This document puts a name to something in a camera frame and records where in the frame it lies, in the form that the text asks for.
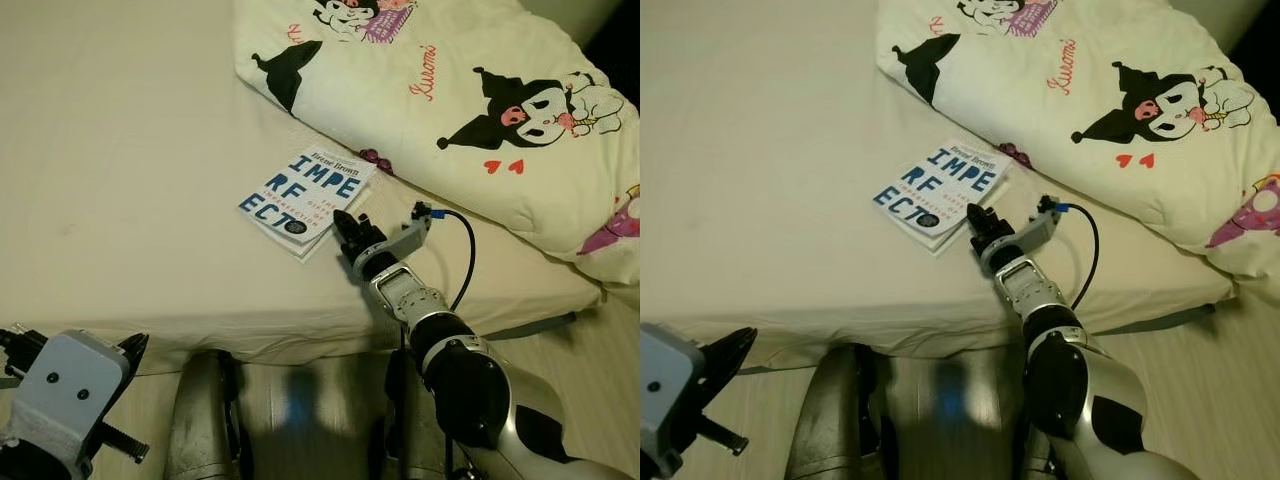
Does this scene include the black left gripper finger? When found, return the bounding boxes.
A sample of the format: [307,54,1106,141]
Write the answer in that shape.
[698,327,759,406]
[118,333,151,383]

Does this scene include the white book with blue letters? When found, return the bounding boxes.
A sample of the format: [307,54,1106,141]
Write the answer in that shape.
[238,147,379,261]
[872,142,1011,253]

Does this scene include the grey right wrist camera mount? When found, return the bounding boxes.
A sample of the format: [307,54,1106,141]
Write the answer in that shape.
[1015,198,1063,259]
[385,205,436,266]

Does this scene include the dark robot right leg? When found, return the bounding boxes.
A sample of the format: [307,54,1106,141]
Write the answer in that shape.
[372,345,426,480]
[1010,400,1051,480]

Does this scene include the cream cartoon print blanket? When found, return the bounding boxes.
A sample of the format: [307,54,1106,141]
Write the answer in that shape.
[232,0,641,286]
[877,0,1280,281]

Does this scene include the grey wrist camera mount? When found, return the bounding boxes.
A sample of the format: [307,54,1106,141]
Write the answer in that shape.
[640,322,716,479]
[385,205,436,266]
[0,330,131,471]
[1015,198,1063,259]

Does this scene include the beige bed mattress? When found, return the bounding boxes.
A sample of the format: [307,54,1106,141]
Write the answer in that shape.
[640,0,1280,371]
[0,0,641,366]

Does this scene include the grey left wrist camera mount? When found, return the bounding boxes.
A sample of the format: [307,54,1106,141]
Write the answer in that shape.
[640,322,716,479]
[0,330,131,471]

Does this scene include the dark robot left leg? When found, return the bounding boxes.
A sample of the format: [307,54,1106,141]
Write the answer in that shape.
[785,345,886,480]
[165,350,246,480]

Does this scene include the dark robot leg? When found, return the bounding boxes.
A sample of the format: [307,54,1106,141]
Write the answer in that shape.
[785,345,886,480]
[165,350,246,480]
[372,345,426,480]
[1010,400,1051,480]

